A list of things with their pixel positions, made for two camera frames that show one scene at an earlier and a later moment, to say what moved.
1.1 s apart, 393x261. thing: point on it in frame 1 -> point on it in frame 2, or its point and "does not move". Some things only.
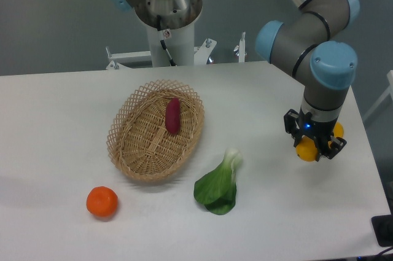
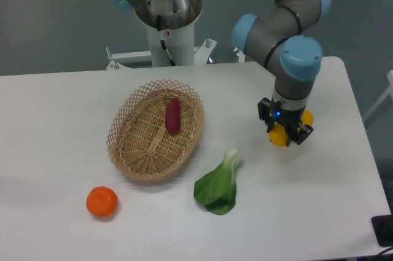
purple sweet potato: (172, 118) does not move
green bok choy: (217, 189) does not move
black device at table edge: (383, 228) does not move
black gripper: (320, 131) -> (271, 110)
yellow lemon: (307, 149) -> (278, 135)
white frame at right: (389, 91) does not move
